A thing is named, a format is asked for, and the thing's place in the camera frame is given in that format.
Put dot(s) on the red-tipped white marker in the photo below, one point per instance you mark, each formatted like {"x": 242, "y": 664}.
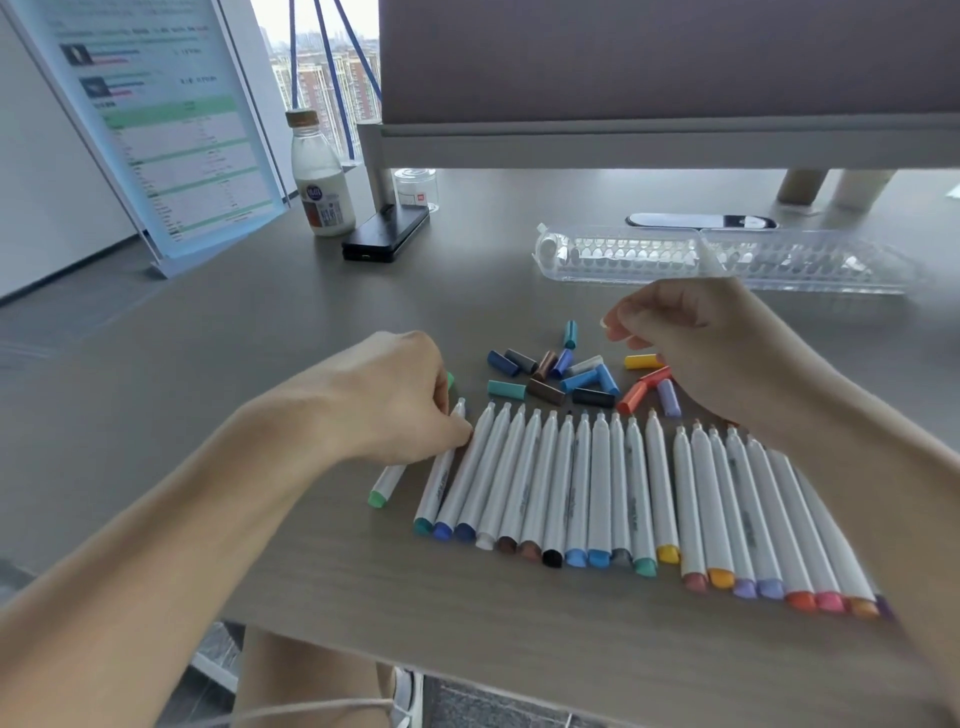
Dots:
{"x": 776, "y": 525}

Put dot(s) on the black rectangular power bank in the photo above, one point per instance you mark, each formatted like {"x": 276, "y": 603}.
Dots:
{"x": 386, "y": 234}

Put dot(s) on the small clear jar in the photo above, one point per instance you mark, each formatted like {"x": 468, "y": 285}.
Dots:
{"x": 416, "y": 191}

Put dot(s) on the pink-ended white marker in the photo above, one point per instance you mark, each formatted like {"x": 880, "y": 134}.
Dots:
{"x": 802, "y": 532}

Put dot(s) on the orange-tipped white marker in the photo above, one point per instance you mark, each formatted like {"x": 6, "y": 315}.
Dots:
{"x": 710, "y": 510}

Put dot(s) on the grey desk divider shelf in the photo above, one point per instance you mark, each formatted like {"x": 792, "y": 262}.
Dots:
{"x": 675, "y": 60}

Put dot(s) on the set of blue-toned caps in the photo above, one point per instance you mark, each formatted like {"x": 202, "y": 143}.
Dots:
{"x": 546, "y": 391}

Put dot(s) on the white milk bottle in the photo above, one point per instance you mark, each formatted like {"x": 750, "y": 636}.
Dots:
{"x": 322, "y": 202}

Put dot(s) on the navy-ended white marker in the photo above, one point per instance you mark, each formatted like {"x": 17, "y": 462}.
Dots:
{"x": 484, "y": 476}

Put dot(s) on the blue-ended white marker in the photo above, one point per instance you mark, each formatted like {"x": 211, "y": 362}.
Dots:
{"x": 465, "y": 480}

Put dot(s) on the blue marker cap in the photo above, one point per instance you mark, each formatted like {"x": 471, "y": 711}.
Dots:
{"x": 561, "y": 362}

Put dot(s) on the person's left forearm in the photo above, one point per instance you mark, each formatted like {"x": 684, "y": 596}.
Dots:
{"x": 150, "y": 570}

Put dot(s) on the set of red-toned markers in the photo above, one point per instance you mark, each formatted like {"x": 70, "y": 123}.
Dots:
{"x": 750, "y": 510}

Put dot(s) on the person's bare leg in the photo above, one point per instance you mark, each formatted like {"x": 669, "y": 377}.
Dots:
{"x": 300, "y": 682}

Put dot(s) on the white paper cup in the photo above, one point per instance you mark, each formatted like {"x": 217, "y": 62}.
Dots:
{"x": 862, "y": 187}

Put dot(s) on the person's right forearm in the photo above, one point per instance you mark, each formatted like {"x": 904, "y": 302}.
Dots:
{"x": 900, "y": 487}

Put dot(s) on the grey desk shelf riser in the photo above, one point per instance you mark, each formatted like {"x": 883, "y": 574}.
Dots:
{"x": 600, "y": 146}

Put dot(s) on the person's left hand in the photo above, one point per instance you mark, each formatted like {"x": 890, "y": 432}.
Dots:
{"x": 382, "y": 405}

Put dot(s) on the clear plastic marker case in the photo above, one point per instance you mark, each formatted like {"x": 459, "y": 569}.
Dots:
{"x": 637, "y": 255}

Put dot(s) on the person's right hand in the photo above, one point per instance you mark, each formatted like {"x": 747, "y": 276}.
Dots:
{"x": 727, "y": 360}

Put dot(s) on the brown paper cup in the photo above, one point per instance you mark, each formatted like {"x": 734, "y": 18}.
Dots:
{"x": 802, "y": 186}

